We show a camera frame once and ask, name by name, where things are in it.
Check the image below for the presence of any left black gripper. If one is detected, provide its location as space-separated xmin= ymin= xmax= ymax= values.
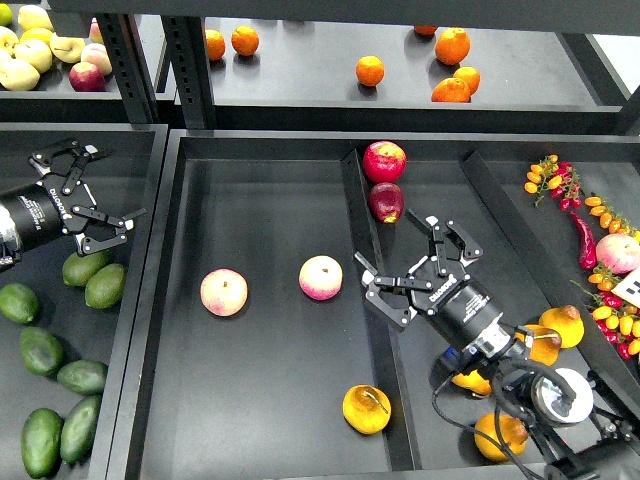
xmin=1 ymin=138 xmax=147 ymax=256

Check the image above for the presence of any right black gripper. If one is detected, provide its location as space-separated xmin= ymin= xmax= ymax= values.
xmin=353 ymin=209 xmax=506 ymax=353

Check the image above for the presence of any dark green avocado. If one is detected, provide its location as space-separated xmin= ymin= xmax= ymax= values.
xmin=19 ymin=327 xmax=65 ymax=377

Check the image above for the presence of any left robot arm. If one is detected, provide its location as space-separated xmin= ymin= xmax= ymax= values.
xmin=1 ymin=138 xmax=147 ymax=271

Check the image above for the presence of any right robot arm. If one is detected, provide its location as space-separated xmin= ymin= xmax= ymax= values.
xmin=354 ymin=216 xmax=639 ymax=479

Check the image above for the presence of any green avocado upper left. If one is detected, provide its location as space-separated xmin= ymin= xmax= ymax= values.
xmin=62 ymin=251 xmax=111 ymax=287

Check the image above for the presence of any green avocado beside upper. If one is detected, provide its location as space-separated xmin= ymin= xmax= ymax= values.
xmin=84 ymin=263 xmax=127 ymax=310

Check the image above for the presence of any yellow pear with stem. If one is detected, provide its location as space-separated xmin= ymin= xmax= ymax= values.
xmin=525 ymin=324 xmax=562 ymax=366

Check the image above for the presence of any yellow pear with brown tip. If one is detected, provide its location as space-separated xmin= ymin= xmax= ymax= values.
xmin=538 ymin=305 xmax=585 ymax=349

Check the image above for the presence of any yellow pear bottom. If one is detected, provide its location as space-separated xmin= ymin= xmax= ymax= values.
xmin=473 ymin=413 xmax=529 ymax=463

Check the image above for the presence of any dark avocado in left bin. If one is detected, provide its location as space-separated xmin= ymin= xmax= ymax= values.
xmin=56 ymin=360 xmax=108 ymax=396

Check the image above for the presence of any pale pear top shelf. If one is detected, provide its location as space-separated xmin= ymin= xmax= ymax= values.
xmin=17 ymin=4 xmax=54 ymax=32

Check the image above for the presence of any dark red apple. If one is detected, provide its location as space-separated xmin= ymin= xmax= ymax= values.
xmin=368 ymin=182 xmax=405 ymax=224

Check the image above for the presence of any black upper left tray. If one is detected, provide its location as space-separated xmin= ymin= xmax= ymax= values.
xmin=1 ymin=1 xmax=174 ymax=123

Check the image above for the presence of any green lime fruit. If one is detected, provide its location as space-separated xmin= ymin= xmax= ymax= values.
xmin=1 ymin=283 xmax=40 ymax=324

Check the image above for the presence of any pink apple centre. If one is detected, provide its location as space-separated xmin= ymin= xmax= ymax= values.
xmin=298 ymin=255 xmax=343 ymax=301

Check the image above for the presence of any pink apple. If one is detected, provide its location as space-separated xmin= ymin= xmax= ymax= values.
xmin=298 ymin=255 xmax=343 ymax=301
xmin=200 ymin=268 xmax=248 ymax=317

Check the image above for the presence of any red apple on shelf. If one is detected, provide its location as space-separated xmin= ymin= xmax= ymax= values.
xmin=69 ymin=62 xmax=106 ymax=92

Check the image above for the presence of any pale yellow apple front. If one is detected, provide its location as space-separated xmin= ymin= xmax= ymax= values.
xmin=0 ymin=58 xmax=40 ymax=91

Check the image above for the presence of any pale yellow apple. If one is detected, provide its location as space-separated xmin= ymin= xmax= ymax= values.
xmin=0 ymin=58 xmax=40 ymax=91
xmin=13 ymin=39 xmax=53 ymax=74

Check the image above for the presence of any bright red apple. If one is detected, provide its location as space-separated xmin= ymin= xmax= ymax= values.
xmin=363 ymin=141 xmax=407 ymax=183

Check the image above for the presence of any black left display bin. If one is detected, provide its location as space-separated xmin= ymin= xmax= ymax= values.
xmin=1 ymin=123 xmax=167 ymax=479

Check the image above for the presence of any black display bin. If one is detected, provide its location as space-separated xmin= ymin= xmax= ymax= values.
xmin=108 ymin=130 xmax=639 ymax=479
xmin=1 ymin=123 xmax=167 ymax=479

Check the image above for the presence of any pale pink peach shelf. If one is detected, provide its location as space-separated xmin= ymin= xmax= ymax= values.
xmin=81 ymin=43 xmax=112 ymax=76

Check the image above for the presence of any pale yellow apple middle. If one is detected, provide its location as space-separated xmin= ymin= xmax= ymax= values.
xmin=13 ymin=39 xmax=53 ymax=74

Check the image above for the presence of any yellow apple with stem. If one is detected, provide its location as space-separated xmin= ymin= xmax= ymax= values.
xmin=49 ymin=33 xmax=86 ymax=64

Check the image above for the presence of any red chili pepper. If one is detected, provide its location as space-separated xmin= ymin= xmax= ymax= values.
xmin=569 ymin=212 xmax=597 ymax=270

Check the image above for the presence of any upper cherry tomato bunch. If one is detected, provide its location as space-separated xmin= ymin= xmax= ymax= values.
xmin=523 ymin=154 xmax=583 ymax=211

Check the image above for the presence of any black bin divider right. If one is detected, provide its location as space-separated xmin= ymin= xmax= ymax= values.
xmin=461 ymin=152 xmax=639 ymax=426

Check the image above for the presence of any black bin divider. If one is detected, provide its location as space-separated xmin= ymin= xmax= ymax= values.
xmin=341 ymin=149 xmax=422 ymax=471
xmin=461 ymin=152 xmax=639 ymax=426

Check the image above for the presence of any pale apple left edge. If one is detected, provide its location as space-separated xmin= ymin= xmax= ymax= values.
xmin=0 ymin=26 xmax=19 ymax=55

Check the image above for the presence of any yellow lemon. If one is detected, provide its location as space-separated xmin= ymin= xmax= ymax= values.
xmin=20 ymin=27 xmax=53 ymax=46

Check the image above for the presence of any black bin divider left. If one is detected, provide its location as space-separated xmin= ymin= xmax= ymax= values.
xmin=341 ymin=149 xmax=422 ymax=471

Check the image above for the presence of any pink apple left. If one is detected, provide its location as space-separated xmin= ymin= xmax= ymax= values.
xmin=200 ymin=268 xmax=248 ymax=317

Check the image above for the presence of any black centre display bin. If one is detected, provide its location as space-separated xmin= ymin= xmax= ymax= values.
xmin=108 ymin=130 xmax=639 ymax=479

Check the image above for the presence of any green lime on shelf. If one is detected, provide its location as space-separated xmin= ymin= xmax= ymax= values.
xmin=0 ymin=3 xmax=13 ymax=27

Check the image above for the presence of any orange front right shelf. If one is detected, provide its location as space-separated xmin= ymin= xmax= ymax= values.
xmin=431 ymin=77 xmax=471 ymax=103

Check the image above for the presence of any pink fruit behind post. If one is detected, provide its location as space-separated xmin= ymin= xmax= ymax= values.
xmin=89 ymin=17 xmax=103 ymax=44

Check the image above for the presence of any black perforated post left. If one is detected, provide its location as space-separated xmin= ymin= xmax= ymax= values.
xmin=96 ymin=13 xmax=158 ymax=124

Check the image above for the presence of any black perforated post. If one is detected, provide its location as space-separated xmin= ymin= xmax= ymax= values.
xmin=161 ymin=15 xmax=216 ymax=130
xmin=96 ymin=13 xmax=158 ymax=124

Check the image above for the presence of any black perforated post right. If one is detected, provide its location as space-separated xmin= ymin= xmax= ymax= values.
xmin=161 ymin=15 xmax=216 ymax=130

